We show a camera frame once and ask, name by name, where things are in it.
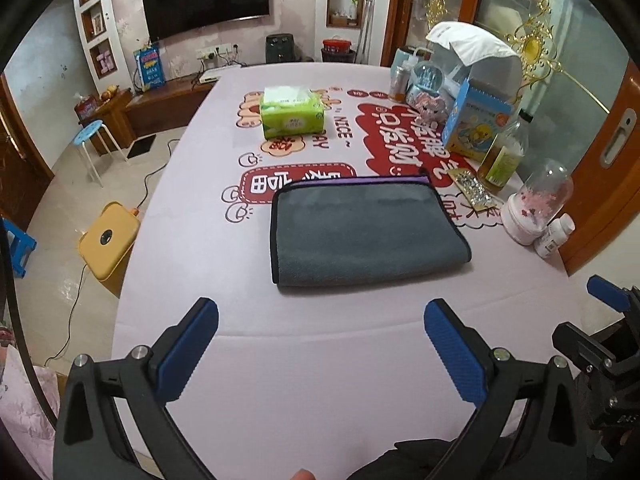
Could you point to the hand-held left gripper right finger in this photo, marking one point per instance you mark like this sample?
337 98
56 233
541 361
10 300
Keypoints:
452 350

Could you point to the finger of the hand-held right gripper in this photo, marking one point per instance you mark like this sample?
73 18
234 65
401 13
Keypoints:
606 292
580 345

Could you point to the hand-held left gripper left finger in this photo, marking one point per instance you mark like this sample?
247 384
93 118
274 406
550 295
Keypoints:
192 340

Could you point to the grey towel with purple edge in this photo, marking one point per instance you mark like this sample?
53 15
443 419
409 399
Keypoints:
360 232

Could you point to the person's left hand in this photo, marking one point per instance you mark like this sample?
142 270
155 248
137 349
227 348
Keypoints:
303 474

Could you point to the white pill bottle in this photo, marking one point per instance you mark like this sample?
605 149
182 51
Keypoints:
552 237

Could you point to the glass dome with pink flowers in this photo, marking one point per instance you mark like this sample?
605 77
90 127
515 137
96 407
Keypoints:
537 200

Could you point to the yellow square floor heater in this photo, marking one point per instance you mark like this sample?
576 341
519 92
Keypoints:
107 240

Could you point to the silver pill blister pack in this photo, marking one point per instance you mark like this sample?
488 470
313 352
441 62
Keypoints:
475 187

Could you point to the bottle with yellow liquid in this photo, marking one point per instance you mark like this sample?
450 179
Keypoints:
502 160

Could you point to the pink clothing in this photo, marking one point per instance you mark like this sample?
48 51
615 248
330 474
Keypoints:
25 410

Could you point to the blue plastic step stool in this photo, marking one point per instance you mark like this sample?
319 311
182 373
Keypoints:
17 247

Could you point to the black floor mat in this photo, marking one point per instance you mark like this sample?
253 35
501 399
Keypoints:
139 147

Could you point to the blue cartoon carton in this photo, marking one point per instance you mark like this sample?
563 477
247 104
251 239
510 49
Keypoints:
475 120

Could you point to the blue round stool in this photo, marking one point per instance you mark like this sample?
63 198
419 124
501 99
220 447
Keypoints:
92 132

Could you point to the wooden television cabinet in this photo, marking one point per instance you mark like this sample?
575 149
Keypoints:
160 105

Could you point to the green tissue pack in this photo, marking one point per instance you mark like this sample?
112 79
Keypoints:
292 112

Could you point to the red box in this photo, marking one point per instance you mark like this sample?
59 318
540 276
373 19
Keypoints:
86 107

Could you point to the gold door ornament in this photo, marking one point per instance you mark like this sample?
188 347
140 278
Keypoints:
532 45

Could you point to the white set-top box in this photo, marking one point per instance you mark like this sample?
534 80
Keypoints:
217 72

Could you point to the glass snow globe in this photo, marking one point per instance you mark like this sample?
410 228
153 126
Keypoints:
426 82

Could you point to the blue printed board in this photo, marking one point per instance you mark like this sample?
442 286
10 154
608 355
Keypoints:
149 67

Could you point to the white padded bag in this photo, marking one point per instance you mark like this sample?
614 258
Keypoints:
470 42

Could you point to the pale blue kettle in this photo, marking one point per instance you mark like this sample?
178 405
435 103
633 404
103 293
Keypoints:
402 57

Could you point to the black air fryer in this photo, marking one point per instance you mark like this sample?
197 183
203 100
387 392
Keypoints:
280 49

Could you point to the white mop pole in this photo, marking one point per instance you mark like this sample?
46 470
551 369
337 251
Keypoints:
367 15

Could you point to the white wall socket strip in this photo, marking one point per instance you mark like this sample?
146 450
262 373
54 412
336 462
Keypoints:
216 50

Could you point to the white wall shelf unit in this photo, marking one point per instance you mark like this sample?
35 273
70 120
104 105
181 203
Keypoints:
114 30

